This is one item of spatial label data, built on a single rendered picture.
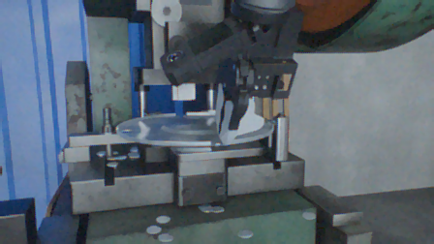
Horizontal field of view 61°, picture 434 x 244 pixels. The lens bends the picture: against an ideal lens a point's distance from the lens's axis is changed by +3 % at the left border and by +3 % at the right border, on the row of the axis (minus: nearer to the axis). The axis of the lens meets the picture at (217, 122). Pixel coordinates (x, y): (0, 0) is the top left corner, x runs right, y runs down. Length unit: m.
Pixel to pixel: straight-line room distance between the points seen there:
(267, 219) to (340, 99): 1.79
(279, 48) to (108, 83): 0.57
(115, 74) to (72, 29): 0.98
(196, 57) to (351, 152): 2.14
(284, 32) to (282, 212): 0.33
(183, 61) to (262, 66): 0.10
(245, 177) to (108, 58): 0.46
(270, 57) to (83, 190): 0.39
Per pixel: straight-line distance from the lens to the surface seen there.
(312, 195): 0.75
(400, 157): 2.77
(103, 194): 0.66
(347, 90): 2.40
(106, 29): 0.94
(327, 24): 0.88
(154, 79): 0.70
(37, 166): 2.00
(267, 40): 0.46
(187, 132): 0.61
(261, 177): 0.72
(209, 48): 0.43
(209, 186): 0.65
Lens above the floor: 0.91
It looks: 10 degrees down
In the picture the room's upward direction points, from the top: straight up
